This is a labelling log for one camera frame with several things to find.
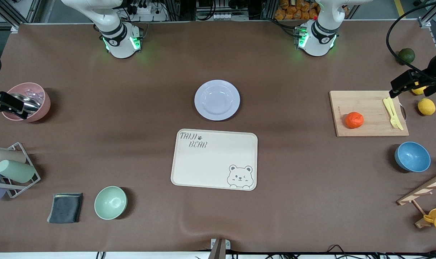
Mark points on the blue bowl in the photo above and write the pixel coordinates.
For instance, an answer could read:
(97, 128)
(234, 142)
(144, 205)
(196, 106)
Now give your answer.
(413, 157)

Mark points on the mint green cup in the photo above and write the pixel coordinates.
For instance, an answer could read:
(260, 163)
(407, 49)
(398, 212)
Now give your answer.
(16, 171)

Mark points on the wooden cutting board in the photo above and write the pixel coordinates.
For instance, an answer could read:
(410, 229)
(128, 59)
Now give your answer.
(369, 108)

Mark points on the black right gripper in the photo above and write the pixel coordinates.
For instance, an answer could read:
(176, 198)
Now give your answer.
(1, 100)

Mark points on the cream tray with bear print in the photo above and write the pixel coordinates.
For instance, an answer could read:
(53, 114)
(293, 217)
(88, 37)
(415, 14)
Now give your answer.
(210, 162)

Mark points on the wooden mug rack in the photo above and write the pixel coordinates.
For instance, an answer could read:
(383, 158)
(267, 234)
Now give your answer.
(425, 189)

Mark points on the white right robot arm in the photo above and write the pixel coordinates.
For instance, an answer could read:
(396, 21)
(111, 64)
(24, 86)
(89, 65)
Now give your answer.
(120, 46)

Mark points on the beige cup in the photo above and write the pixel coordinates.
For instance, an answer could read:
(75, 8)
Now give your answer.
(9, 156)

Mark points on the orange fruit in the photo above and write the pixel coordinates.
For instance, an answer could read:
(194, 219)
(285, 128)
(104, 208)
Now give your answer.
(354, 120)

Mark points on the yellow lemon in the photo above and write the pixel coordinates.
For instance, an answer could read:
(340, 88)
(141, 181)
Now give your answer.
(418, 91)
(426, 107)

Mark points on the mint green bowl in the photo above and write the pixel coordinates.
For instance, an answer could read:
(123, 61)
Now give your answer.
(110, 202)

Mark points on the small white socket strip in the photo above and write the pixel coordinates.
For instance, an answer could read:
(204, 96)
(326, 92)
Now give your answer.
(221, 16)

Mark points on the pink bowl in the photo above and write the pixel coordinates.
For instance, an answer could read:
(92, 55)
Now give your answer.
(41, 108)

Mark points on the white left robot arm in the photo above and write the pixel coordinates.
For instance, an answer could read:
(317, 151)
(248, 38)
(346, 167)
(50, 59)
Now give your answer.
(317, 40)

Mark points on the pale lilac round plate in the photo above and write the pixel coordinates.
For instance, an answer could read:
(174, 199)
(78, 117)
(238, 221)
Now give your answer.
(217, 100)

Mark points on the white power strip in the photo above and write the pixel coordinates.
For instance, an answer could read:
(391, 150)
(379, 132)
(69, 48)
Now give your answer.
(149, 16)

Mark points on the dark green avocado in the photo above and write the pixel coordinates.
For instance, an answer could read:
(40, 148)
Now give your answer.
(407, 56)

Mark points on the shiny metal scoop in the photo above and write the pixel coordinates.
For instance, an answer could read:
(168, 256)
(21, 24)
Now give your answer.
(30, 104)

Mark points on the bag of orange snacks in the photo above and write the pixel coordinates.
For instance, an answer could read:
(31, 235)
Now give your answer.
(293, 9)

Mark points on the yellow plastic knife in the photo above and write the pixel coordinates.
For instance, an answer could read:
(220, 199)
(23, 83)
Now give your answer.
(390, 101)

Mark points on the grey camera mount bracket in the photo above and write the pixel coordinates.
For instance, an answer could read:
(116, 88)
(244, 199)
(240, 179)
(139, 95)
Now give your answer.
(219, 250)

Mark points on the aluminium corner bracket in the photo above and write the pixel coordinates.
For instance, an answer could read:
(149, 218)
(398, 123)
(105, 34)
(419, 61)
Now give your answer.
(15, 28)
(425, 23)

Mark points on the dark grey folded cloth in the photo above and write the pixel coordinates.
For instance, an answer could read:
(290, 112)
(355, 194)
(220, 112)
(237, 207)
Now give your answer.
(65, 208)

